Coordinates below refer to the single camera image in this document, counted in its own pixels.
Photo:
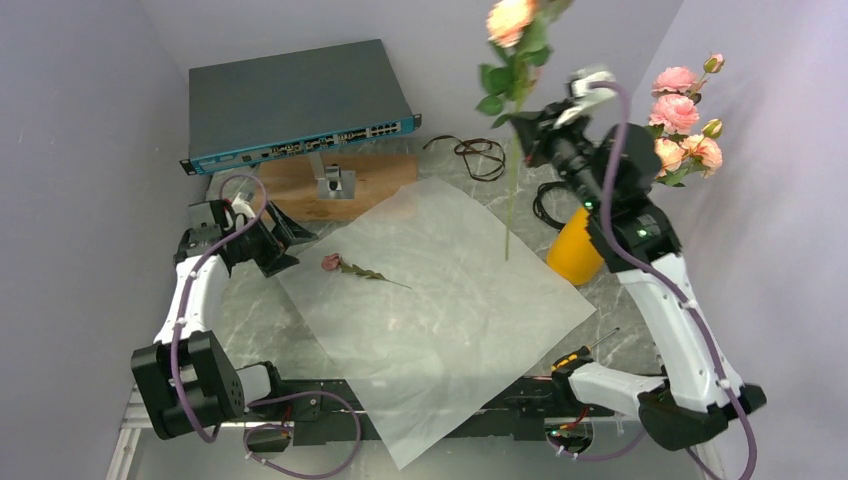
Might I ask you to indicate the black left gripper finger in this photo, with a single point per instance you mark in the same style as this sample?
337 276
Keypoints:
271 262
287 231

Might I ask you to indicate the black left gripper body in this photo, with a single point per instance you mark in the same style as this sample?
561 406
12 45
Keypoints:
256 242

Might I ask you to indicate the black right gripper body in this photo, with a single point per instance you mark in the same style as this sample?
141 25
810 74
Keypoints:
567 147

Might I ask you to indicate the brown satin ribbon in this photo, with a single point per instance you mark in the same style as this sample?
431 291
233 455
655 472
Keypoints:
482 148

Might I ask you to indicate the white wrapping paper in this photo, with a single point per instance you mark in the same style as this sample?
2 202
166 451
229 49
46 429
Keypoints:
481 310

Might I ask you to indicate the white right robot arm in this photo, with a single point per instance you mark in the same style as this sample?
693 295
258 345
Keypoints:
695 398

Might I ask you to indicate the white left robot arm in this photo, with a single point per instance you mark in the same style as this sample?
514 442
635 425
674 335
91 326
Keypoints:
186 381

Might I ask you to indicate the yellow cylindrical vase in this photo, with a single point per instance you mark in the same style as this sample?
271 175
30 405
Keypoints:
572 255

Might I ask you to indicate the brown wooden board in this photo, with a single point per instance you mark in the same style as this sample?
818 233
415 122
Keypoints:
290 184

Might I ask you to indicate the yellow black screwdriver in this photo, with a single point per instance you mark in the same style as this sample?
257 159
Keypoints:
582 355

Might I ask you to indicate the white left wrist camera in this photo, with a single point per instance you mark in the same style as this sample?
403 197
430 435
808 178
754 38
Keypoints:
242 210

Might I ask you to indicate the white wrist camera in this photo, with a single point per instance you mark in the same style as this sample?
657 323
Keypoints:
242 210
583 96

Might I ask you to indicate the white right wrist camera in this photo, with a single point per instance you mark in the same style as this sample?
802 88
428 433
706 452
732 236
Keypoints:
583 96

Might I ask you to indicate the metal switch stand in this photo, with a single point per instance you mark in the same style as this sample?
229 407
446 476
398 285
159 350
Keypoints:
333 182

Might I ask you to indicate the grey network switch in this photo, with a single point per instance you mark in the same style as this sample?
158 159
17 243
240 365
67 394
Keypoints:
252 111

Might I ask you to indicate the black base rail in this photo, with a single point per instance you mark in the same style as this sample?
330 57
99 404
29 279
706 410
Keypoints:
524 411

